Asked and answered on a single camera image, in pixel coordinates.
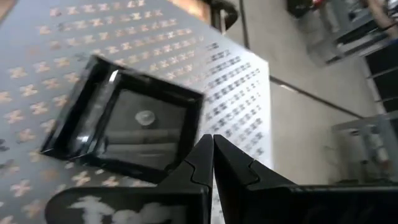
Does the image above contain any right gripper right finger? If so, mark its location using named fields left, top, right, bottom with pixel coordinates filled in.
left=213, top=134, right=398, bottom=224

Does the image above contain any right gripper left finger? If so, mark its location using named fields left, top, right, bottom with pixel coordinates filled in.
left=45, top=134, right=215, bottom=224

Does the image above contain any small black square plate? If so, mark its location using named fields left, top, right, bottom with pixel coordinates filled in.
left=39, top=54, right=205, bottom=184

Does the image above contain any dark background bench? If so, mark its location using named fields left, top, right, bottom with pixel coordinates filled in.
left=334, top=18, right=391, bottom=65

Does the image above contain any grey perforated metal shelf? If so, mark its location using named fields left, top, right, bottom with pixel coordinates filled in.
left=0, top=0, right=275, bottom=224

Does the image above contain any grey background table frame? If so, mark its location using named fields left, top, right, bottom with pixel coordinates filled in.
left=329, top=111, right=398, bottom=186

